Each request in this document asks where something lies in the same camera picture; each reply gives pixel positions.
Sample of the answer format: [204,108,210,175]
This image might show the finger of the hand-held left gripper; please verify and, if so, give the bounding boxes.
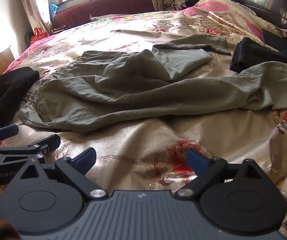
[0,134,61,165]
[0,124,19,145]

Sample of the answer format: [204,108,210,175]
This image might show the black folded cloth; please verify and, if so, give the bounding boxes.
[0,66,40,127]

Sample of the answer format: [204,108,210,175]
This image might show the red bag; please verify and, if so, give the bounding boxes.
[30,27,47,45]

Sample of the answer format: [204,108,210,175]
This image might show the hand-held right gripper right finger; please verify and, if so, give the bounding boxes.
[175,148,267,201]

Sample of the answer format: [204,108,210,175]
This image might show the small dark folded cloth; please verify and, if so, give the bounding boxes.
[261,28,287,55]

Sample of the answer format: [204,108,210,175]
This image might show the green pants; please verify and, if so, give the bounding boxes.
[17,34,287,133]

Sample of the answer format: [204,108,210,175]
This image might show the floral satin bedspread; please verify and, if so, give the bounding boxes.
[0,11,287,240]

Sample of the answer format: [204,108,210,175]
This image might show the dark grey folded cloth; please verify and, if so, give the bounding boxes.
[229,37,287,73]

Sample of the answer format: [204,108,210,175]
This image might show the dark wooden headboard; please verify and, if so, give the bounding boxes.
[220,0,287,59]

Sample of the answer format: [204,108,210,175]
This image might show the floral pillow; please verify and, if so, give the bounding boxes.
[181,0,287,43]

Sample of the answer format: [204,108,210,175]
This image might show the blue cloth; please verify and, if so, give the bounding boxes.
[49,3,59,22]

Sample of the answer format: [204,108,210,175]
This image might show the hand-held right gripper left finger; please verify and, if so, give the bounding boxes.
[20,148,108,198]

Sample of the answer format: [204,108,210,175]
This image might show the maroon upholstered bench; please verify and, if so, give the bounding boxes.
[52,0,156,32]

